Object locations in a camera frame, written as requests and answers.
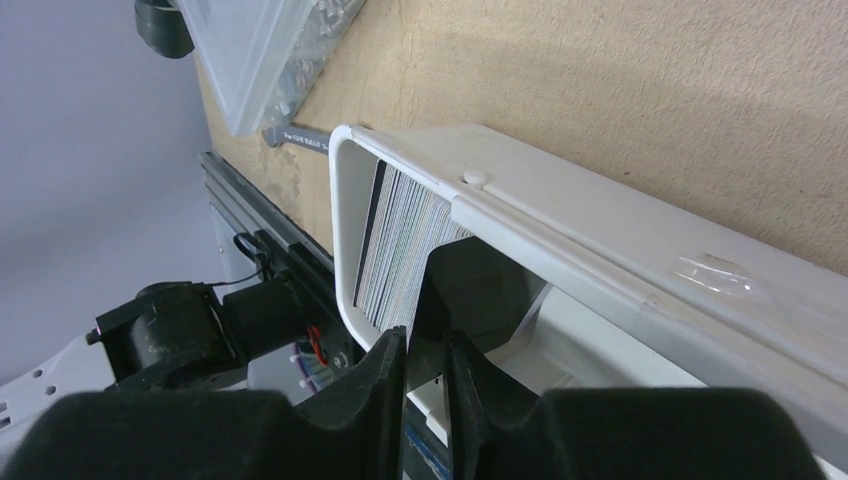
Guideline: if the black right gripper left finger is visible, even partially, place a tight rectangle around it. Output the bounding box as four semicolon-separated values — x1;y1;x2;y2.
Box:
2;327;406;479

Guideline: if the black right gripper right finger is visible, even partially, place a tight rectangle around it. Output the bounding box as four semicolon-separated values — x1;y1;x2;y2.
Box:
445;331;824;479

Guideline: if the grey credit card stack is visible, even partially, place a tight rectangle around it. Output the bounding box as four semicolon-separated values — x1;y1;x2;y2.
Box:
353;161;472;332

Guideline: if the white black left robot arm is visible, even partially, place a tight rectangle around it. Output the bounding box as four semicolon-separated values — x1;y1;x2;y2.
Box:
1;279;308;457

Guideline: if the white rectangular tray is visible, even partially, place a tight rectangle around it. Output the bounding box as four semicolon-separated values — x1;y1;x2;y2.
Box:
329;125;847;479

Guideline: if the silver open-end wrench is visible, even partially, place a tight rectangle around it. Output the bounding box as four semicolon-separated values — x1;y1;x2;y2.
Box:
262;125;330;155

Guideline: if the clear plastic bag of screws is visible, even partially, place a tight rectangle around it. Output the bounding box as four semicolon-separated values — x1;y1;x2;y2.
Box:
177;0;362;136

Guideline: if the aluminium frame rail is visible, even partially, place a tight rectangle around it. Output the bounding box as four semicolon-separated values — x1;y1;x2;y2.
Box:
198;151;334;284

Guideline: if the black corrugated hose left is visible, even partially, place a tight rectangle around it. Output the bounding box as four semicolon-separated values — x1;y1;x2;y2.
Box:
133;0;196;60

